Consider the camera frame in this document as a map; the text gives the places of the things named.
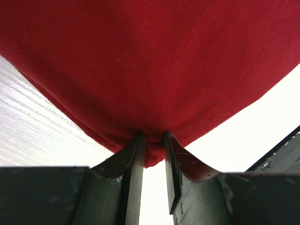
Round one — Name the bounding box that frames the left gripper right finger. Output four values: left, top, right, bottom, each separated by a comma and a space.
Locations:
165, 131, 232, 225

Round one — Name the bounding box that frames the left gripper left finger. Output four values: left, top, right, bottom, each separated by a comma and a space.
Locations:
73, 132, 145, 225

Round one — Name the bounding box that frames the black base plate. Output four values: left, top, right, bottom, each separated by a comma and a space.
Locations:
247, 127, 300, 173

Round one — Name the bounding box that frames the dark red t shirt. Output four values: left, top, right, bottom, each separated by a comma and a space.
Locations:
0, 0, 300, 168

